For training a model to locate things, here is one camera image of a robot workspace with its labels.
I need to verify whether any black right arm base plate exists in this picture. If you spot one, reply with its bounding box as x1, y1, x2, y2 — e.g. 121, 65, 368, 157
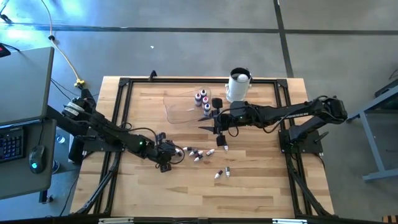
278, 129, 330, 155

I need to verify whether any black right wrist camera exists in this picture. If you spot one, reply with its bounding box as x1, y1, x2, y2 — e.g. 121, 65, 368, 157
229, 100, 248, 116

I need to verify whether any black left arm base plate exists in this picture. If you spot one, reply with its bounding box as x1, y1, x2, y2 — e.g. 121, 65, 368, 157
81, 127, 128, 153

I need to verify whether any white cylindrical cup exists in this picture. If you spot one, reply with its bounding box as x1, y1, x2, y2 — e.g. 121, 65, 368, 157
225, 67, 252, 103

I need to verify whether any gray metal cart frame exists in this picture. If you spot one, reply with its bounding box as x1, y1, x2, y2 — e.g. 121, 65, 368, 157
343, 79, 398, 183

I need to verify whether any black aluminium table frame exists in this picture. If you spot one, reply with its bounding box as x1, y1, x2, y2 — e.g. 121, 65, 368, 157
73, 77, 333, 218

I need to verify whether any yellow power cable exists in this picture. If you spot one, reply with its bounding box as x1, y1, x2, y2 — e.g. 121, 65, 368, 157
40, 0, 86, 88

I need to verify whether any black power box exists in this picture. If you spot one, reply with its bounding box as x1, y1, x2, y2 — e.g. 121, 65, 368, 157
68, 136, 86, 164

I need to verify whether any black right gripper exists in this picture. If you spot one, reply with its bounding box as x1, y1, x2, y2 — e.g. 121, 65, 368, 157
198, 97, 238, 147

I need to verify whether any silver metal bracket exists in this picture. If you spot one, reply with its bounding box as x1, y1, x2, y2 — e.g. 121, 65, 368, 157
272, 218, 308, 224
98, 217, 134, 224

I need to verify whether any red-lit black device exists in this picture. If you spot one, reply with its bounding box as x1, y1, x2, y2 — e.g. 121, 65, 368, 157
0, 43, 12, 58

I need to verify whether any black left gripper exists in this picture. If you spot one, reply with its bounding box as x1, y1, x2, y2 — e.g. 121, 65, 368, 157
145, 132, 180, 174

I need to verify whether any gray flat panel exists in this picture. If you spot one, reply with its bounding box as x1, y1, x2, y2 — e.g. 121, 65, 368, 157
0, 46, 55, 127

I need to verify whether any clear plastic bin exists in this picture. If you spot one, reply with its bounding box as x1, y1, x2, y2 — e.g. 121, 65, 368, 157
164, 88, 217, 124

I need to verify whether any gray desk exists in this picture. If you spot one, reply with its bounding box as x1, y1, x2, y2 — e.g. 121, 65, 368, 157
0, 119, 58, 200

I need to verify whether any black keyboard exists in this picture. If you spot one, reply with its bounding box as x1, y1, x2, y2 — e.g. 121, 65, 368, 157
0, 127, 25, 162

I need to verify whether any black computer mouse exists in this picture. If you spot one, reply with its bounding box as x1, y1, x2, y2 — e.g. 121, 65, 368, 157
28, 145, 47, 174

